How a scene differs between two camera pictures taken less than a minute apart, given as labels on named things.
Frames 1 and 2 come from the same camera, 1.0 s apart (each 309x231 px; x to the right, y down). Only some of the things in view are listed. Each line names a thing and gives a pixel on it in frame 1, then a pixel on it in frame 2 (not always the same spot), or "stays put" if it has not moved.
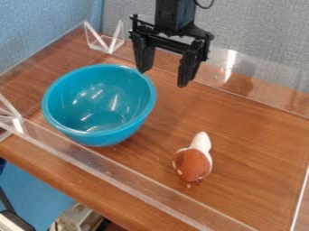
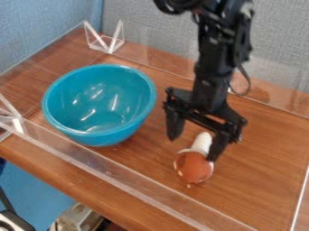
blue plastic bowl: x=99 y=103 stays put
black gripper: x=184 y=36 → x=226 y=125
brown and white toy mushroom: x=191 y=161 stays put
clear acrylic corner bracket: x=104 y=42 stays put
